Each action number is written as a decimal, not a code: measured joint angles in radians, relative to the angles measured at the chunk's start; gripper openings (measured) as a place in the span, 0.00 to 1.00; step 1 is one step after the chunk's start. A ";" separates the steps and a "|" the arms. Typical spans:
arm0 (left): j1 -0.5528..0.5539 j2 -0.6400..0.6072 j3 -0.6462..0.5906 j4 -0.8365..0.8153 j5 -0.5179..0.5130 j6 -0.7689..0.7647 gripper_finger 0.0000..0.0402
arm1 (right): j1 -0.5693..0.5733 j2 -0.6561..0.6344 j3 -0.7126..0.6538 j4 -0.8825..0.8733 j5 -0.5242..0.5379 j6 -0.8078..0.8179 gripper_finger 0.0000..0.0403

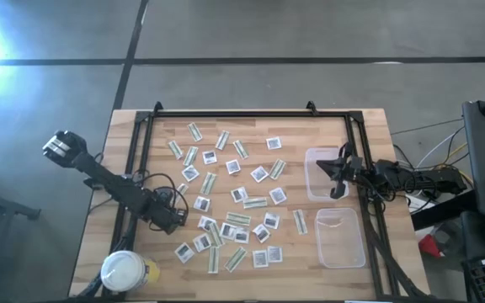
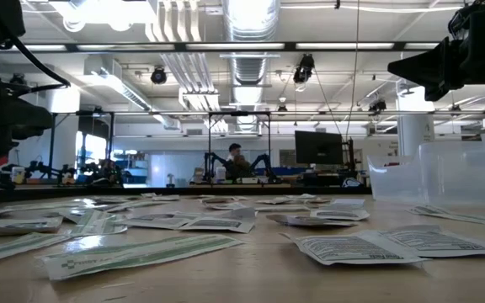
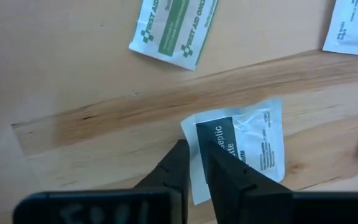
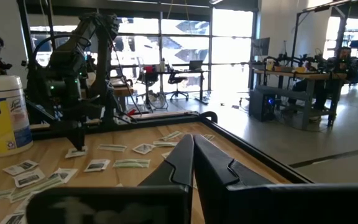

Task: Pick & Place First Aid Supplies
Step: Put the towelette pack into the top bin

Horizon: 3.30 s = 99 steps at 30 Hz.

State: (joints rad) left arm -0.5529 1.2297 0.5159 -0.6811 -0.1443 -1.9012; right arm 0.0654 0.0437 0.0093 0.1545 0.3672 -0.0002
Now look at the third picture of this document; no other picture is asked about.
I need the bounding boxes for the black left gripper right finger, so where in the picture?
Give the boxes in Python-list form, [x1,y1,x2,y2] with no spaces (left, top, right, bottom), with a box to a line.
[203,141,358,224]

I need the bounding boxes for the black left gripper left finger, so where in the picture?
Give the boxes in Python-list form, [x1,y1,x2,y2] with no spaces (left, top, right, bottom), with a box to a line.
[12,139,191,224]

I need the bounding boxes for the white antiseptic towelette packet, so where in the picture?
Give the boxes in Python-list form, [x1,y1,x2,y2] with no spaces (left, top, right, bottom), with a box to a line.
[180,96,286,206]
[322,0,358,58]

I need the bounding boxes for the white green bandage packet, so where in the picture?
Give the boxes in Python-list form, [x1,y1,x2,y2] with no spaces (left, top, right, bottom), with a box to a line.
[128,0,219,72]

